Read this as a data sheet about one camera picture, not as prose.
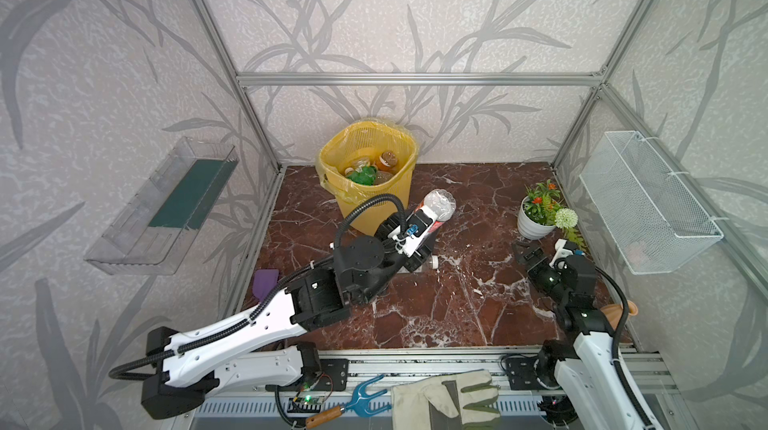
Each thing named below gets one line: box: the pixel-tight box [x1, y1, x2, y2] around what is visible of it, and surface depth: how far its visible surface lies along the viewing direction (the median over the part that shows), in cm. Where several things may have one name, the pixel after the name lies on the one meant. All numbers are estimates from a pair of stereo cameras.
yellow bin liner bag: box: [316, 120, 419, 205], surface depth 92 cm
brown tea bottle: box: [376, 151, 398, 173], surface depth 98 cm
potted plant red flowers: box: [517, 179, 584, 248], surface depth 91 cm
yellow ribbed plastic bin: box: [318, 120, 418, 236], surface depth 92 cm
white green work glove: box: [391, 369, 501, 430], surface depth 71 cm
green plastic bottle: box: [346, 166, 377, 186], surface depth 92 cm
